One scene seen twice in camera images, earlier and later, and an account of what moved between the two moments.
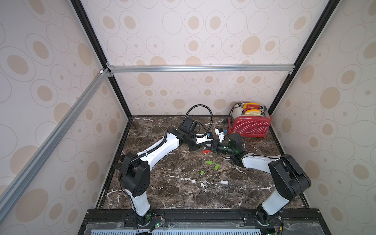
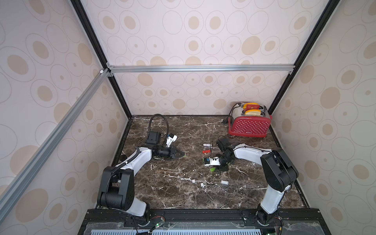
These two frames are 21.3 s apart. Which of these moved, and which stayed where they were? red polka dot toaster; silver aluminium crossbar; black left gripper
Moved: black left gripper
Stayed: red polka dot toaster; silver aluminium crossbar
